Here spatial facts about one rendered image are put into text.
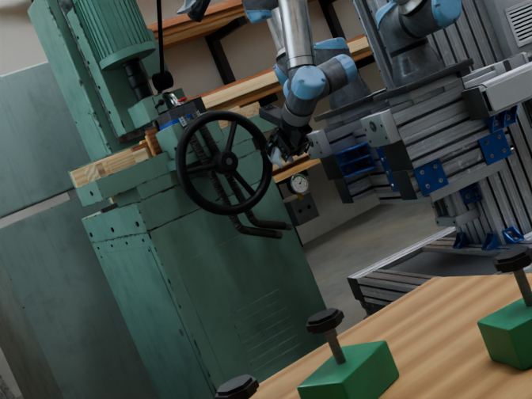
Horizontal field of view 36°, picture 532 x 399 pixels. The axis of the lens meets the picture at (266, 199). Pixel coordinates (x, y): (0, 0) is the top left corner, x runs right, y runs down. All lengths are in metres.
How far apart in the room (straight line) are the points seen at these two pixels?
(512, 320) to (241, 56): 4.66
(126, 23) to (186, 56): 2.81
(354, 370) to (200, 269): 1.44
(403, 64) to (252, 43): 3.26
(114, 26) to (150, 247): 0.66
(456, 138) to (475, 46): 0.41
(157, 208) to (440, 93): 0.86
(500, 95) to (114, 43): 1.11
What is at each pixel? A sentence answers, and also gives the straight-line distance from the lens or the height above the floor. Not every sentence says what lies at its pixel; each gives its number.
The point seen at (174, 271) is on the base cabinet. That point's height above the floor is 0.58.
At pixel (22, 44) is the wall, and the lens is 4.92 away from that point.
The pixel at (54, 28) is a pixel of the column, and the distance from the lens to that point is 2.74.
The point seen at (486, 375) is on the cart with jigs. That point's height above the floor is 0.53.
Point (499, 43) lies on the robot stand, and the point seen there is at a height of 0.82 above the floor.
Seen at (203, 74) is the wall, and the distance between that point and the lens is 5.31.
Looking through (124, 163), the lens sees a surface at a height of 0.91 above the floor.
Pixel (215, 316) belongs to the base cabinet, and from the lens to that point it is 2.38.
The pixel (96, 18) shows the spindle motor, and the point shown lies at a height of 1.34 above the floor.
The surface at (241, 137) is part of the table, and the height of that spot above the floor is 0.85.
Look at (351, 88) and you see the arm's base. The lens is 2.80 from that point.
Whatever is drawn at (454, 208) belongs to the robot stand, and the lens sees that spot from 2.67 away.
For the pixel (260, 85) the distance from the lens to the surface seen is 4.82.
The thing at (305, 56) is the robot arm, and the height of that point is 0.99.
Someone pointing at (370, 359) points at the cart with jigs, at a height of 0.57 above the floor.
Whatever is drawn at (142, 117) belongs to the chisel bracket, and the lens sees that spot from 2.52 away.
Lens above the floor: 0.88
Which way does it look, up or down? 5 degrees down
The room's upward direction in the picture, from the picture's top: 22 degrees counter-clockwise
